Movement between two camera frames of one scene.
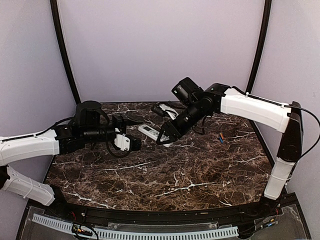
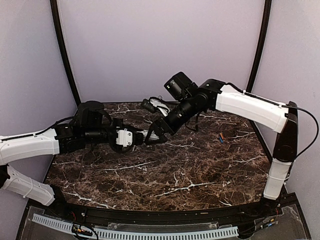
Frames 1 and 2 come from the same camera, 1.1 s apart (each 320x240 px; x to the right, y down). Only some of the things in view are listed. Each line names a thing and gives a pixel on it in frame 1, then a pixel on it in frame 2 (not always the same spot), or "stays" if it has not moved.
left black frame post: [55, 13] stays
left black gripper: [123, 120] → [119, 121]
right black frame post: [263, 33] stays
